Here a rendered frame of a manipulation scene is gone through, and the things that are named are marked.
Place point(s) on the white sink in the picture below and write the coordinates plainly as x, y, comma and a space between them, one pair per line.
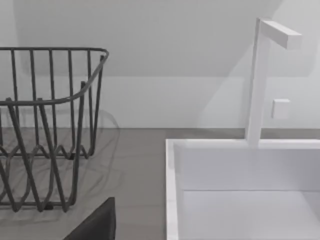
245, 190

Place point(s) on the small white tap knob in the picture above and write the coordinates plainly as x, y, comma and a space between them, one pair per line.
280, 108

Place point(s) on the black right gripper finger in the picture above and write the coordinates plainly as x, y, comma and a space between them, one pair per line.
100, 223

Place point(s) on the tall white tap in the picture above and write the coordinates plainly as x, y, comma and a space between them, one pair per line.
260, 82

